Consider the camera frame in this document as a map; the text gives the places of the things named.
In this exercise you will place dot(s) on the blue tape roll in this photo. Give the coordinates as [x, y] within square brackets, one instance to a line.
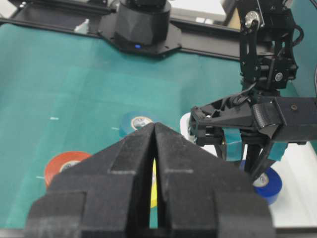
[268, 185]

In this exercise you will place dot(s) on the yellow tape roll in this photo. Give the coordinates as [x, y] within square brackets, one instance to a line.
[154, 187]

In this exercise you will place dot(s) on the teal green tape roll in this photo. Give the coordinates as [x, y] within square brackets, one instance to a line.
[134, 120]

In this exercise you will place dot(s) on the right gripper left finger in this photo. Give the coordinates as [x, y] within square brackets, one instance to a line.
[104, 196]

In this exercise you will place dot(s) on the white plastic tray case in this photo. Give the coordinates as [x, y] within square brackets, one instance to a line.
[296, 204]

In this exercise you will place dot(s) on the red tape roll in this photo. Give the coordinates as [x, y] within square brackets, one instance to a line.
[61, 162]

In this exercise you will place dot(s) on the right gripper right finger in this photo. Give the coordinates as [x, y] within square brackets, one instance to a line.
[203, 196]

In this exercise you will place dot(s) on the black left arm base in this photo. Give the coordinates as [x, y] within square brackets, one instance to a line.
[141, 27]

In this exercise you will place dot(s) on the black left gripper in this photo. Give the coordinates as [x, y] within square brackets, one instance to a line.
[220, 120]

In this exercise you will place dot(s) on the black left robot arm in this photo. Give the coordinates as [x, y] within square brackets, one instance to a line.
[268, 35]

